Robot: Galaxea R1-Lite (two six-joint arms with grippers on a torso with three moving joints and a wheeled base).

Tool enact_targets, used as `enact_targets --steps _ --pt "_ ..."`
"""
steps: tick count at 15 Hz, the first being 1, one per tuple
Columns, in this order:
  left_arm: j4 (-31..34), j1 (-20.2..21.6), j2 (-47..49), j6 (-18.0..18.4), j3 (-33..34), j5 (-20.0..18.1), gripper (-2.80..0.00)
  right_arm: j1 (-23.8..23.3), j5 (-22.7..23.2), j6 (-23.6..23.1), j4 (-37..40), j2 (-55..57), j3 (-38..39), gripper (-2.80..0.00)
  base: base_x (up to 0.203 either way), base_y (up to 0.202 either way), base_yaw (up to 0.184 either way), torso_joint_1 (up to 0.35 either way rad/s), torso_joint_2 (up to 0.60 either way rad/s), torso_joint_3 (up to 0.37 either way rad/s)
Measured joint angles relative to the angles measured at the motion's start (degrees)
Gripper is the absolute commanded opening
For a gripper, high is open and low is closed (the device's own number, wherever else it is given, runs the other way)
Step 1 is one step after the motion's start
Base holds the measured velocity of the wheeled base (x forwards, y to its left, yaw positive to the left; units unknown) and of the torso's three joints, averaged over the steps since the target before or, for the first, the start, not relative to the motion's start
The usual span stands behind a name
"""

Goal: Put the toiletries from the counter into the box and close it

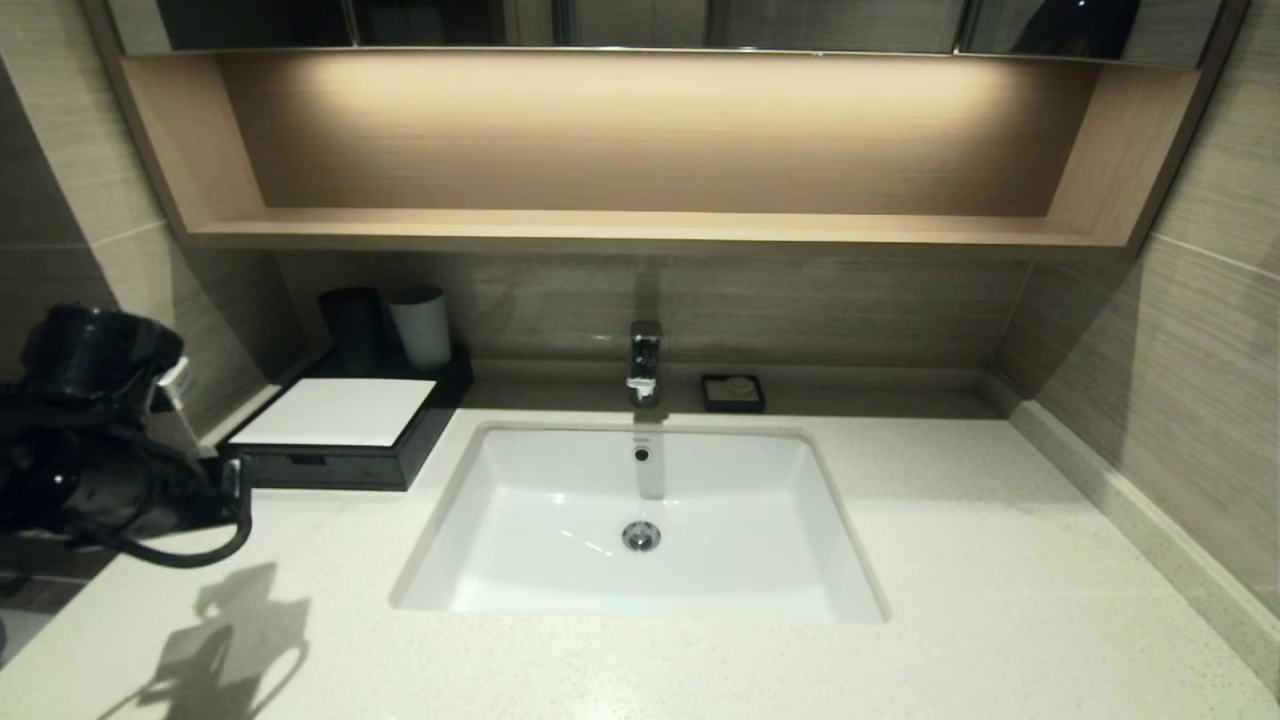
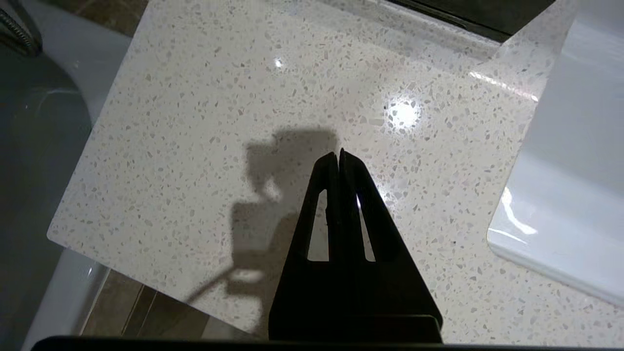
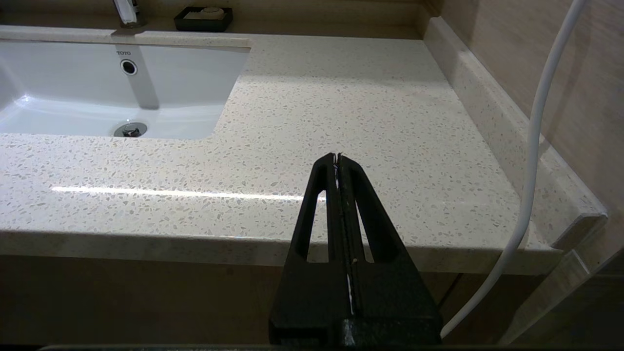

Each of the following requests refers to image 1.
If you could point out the black plastic tray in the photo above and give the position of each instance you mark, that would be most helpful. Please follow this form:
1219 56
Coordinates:
330 470

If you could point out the chrome sink drain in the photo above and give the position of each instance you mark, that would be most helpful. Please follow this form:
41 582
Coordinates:
641 537

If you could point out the black soap dish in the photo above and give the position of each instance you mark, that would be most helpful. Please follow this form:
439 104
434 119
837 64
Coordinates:
708 397

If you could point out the black cup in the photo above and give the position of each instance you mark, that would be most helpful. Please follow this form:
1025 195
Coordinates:
352 330

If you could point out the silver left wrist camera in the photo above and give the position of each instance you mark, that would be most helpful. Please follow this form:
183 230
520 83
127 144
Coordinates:
173 385

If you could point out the white cup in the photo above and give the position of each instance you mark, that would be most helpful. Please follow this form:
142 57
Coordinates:
422 330

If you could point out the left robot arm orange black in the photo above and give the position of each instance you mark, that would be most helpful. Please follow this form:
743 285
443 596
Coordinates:
90 360

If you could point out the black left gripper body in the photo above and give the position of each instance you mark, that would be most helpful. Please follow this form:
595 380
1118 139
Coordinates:
190 490

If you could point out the white sink basin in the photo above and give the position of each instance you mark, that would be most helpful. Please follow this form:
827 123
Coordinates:
740 520

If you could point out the white panel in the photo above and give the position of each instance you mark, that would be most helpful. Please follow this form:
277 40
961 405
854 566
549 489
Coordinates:
340 412

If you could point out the black amenity drawer box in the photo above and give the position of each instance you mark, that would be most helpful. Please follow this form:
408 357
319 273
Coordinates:
432 420

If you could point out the mirror cabinet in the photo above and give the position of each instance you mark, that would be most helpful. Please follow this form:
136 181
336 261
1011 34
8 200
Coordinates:
450 25

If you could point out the chrome faucet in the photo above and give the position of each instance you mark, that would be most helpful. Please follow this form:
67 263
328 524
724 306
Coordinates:
645 365

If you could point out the wooden wall shelf niche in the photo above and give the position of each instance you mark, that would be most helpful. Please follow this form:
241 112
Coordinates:
640 230

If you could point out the round soap bar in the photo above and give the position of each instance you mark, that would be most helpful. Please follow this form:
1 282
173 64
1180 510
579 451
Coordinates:
740 387

